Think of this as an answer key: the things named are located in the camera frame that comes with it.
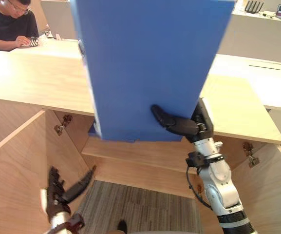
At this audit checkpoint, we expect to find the white desk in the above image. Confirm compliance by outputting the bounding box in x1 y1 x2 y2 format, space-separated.
209 54 281 140

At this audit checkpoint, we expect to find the light wood office cabinet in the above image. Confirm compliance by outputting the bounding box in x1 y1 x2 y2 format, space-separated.
0 39 281 203

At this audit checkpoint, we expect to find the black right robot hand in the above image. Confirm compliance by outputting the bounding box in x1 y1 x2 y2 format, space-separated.
150 97 215 143

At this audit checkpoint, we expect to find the dark robot foot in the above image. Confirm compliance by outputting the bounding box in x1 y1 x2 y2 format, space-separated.
117 219 128 233

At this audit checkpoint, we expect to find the blue file folder box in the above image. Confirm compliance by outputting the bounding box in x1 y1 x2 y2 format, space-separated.
70 0 236 144

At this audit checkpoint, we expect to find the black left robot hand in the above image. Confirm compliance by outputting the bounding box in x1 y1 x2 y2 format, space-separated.
39 165 97 223

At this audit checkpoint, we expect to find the metal cabinet hinge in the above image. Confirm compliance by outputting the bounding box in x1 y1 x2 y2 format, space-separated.
242 141 260 168
54 114 73 136

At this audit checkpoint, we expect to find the person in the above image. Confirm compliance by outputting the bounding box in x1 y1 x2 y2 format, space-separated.
0 0 40 52

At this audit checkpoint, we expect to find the black wifi router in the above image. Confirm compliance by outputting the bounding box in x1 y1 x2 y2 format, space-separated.
244 0 264 14

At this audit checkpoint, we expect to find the wooden cabinet door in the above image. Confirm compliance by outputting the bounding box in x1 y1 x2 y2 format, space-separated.
0 110 49 234
198 143 281 234

